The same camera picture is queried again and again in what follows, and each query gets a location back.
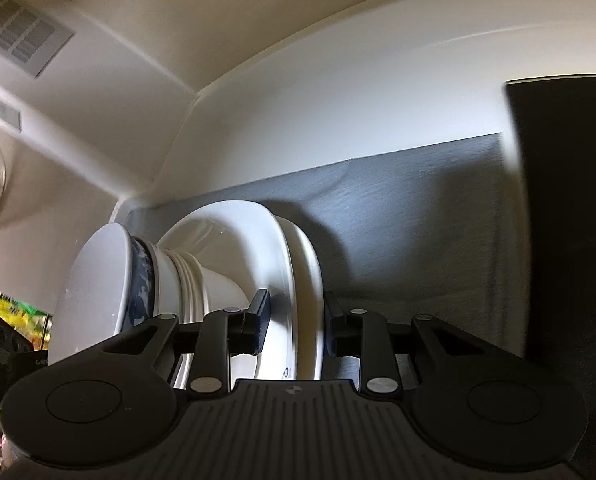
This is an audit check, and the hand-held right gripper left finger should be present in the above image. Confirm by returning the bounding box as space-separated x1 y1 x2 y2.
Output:
75 289 273 396

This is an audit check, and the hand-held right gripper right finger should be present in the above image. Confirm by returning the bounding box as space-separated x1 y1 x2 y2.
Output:
323 291 500 396

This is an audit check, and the white labelled container bowl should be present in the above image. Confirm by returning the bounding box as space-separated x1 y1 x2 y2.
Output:
150 245 254 392

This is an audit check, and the square white floral plate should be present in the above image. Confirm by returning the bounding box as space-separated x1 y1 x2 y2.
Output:
273 214 325 382

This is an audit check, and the round white floral plate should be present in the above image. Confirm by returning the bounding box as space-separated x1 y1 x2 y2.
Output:
156 199 299 382

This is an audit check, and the white bowl blue pattern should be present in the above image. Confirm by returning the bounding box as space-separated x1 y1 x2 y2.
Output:
47 222 158 367

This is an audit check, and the yellow snack packet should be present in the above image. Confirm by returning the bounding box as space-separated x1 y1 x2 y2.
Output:
0 289 54 351

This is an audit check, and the grey drying mat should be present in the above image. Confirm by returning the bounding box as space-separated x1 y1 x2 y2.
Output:
124 132 530 392

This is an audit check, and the grey vent grille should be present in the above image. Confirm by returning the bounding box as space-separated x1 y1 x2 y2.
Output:
0 87 23 134
0 0 75 79

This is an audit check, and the gas stove burner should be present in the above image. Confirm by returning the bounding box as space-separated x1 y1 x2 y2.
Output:
503 73 596 480

